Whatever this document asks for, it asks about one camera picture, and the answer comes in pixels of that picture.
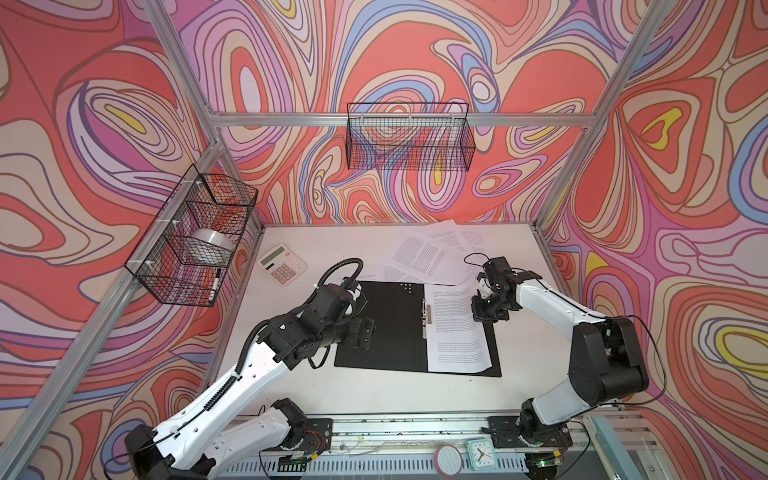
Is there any red folder black inside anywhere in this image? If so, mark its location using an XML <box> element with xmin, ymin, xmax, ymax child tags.
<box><xmin>334</xmin><ymin>281</ymin><xmax>502</xmax><ymax>378</ymax></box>

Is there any printed paper sheet stack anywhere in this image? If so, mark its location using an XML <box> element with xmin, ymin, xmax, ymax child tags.
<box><xmin>365</xmin><ymin>220</ymin><xmax>487</xmax><ymax>285</ymax></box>

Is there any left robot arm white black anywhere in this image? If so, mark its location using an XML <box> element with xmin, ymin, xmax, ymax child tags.
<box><xmin>125</xmin><ymin>280</ymin><xmax>374</xmax><ymax>479</ymax></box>

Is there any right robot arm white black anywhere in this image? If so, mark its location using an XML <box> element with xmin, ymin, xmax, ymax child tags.
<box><xmin>471</xmin><ymin>257</ymin><xmax>649</xmax><ymax>446</ymax></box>

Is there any metal folder clip mechanism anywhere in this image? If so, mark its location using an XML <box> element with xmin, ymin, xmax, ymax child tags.
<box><xmin>421</xmin><ymin>299</ymin><xmax>432</xmax><ymax>340</ymax></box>

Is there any pink desk calculator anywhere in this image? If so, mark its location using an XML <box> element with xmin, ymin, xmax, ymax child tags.
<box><xmin>258</xmin><ymin>244</ymin><xmax>308</xmax><ymax>287</ymax></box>

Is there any white tape roll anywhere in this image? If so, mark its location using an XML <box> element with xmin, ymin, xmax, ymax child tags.
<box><xmin>191</xmin><ymin>228</ymin><xmax>235</xmax><ymax>251</ymax></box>

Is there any small teal alarm clock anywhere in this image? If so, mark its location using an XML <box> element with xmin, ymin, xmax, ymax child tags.
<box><xmin>466</xmin><ymin>438</ymin><xmax>498</xmax><ymax>471</ymax></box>

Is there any round pink white disc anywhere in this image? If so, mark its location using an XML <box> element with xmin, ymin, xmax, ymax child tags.
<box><xmin>433</xmin><ymin>445</ymin><xmax>463</xmax><ymax>478</ymax></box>

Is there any light blue bar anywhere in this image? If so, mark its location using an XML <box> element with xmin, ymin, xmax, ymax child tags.
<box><xmin>584</xmin><ymin>415</ymin><xmax>643</xmax><ymax>480</ymax></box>

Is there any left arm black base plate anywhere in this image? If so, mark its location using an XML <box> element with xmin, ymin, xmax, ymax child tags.
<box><xmin>280</xmin><ymin>417</ymin><xmax>333</xmax><ymax>454</ymax></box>

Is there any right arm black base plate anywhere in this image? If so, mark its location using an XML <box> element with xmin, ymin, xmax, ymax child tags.
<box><xmin>480</xmin><ymin>416</ymin><xmax>573</xmax><ymax>450</ymax></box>

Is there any black wire basket left wall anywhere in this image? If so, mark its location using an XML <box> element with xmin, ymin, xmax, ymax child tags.
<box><xmin>124</xmin><ymin>165</ymin><xmax>258</xmax><ymax>307</ymax></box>

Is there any black wire basket wall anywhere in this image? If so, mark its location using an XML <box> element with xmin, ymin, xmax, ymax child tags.
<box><xmin>124</xmin><ymin>165</ymin><xmax>258</xmax><ymax>307</ymax></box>
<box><xmin>345</xmin><ymin>100</ymin><xmax>476</xmax><ymax>172</ymax></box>

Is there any black wire basket back wall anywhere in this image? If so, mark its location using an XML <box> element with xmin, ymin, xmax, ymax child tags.
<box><xmin>345</xmin><ymin>100</ymin><xmax>476</xmax><ymax>172</ymax></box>

